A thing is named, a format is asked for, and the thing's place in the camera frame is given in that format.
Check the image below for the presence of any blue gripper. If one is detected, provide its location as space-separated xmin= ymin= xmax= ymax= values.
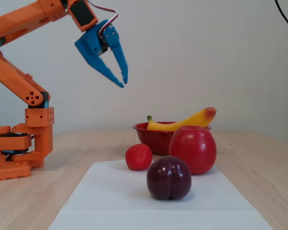
xmin=74 ymin=19 xmax=129 ymax=89

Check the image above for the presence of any yellow banana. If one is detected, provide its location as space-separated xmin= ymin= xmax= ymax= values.
xmin=146 ymin=107 xmax=217 ymax=131

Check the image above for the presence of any red speckled bowl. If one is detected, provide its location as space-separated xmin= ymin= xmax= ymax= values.
xmin=132 ymin=122 xmax=212 ymax=156

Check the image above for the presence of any red strawberry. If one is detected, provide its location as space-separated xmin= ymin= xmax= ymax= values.
xmin=125 ymin=143 xmax=154 ymax=171

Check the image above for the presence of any red apple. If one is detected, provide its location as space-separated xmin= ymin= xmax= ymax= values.
xmin=168 ymin=125 xmax=217 ymax=175

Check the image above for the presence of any dark purple plum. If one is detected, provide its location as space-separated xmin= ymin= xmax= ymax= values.
xmin=146 ymin=155 xmax=192 ymax=201

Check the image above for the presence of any white paper sheet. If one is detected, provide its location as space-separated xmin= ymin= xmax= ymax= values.
xmin=48 ymin=160 xmax=274 ymax=230

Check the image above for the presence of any red white black servo cable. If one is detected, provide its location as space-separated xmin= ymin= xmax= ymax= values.
xmin=86 ymin=0 xmax=120 ymax=35

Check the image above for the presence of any black hanging cable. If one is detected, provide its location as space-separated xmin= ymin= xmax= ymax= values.
xmin=275 ymin=0 xmax=288 ymax=35

